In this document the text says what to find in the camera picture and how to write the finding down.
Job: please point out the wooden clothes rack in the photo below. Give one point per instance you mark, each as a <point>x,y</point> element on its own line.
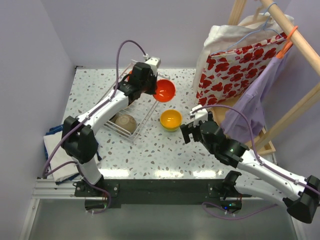
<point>298,144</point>

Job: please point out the white wire dish rack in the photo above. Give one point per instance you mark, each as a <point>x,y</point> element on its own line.
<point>141,110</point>

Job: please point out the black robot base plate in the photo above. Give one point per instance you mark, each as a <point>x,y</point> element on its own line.
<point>155,192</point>

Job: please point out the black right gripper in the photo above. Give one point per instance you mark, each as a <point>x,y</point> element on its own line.
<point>186,130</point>

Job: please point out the white canvas tote bag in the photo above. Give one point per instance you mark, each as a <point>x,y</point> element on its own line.
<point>221,37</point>

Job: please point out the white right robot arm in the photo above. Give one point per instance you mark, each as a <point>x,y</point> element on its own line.
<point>300,195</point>

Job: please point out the orange hanger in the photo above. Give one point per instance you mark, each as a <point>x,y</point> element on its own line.
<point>288,44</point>

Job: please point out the red flower tote bag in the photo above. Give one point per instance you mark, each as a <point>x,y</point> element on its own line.
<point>226,75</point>

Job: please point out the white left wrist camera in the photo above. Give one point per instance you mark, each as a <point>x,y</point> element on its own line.
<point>154,63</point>

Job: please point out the beige flower painted bowl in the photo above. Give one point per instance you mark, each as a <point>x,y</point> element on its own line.
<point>126,122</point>

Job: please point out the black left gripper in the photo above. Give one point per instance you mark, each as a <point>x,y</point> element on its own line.
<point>152,83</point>

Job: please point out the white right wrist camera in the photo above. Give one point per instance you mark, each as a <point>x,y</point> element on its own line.
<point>199,114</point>

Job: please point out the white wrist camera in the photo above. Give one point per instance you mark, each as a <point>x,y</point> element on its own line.
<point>199,114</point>
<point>154,63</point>

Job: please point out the lime green bowl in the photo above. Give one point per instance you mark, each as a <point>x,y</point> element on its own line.
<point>171,129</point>

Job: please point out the white blue folded towel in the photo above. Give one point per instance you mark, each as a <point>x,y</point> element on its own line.
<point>55,155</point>

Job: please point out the yellow orange bowl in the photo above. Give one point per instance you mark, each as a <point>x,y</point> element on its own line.
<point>171,118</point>

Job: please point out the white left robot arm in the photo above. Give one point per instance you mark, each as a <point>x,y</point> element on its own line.
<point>97,116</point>

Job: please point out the lavender shirt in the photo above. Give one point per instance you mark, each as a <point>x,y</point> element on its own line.
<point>249,109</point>

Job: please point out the blue wire hanger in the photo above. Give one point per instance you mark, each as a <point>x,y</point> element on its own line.
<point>262,28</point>

